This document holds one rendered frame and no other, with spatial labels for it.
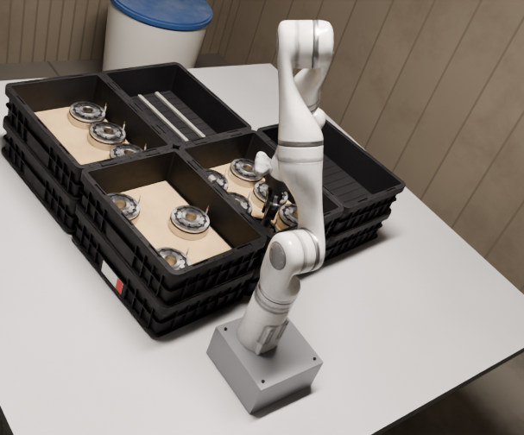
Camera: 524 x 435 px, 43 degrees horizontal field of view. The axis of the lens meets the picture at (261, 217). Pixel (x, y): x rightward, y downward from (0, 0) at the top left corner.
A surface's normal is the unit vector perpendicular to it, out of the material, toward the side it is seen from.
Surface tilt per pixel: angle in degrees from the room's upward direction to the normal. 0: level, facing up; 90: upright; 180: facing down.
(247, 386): 90
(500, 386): 0
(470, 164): 90
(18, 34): 90
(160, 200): 0
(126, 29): 94
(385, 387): 0
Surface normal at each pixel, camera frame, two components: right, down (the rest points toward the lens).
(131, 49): -0.34, 0.56
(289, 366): 0.30, -0.73
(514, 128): -0.77, 0.19
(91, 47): 0.56, 0.64
